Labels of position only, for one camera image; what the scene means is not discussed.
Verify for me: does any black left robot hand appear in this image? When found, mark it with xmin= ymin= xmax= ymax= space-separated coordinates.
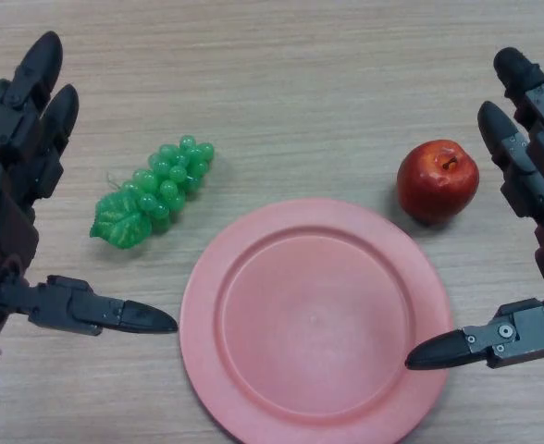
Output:
xmin=0 ymin=31 xmax=179 ymax=343

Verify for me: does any red apple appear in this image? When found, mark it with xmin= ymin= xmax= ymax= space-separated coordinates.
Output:
xmin=396 ymin=140 xmax=480 ymax=227

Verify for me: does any pink round plate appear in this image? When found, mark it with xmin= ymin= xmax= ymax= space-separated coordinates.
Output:
xmin=179 ymin=198 xmax=453 ymax=444

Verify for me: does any green plastic grape bunch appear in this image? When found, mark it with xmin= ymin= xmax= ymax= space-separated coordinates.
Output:
xmin=90 ymin=134 xmax=216 ymax=253

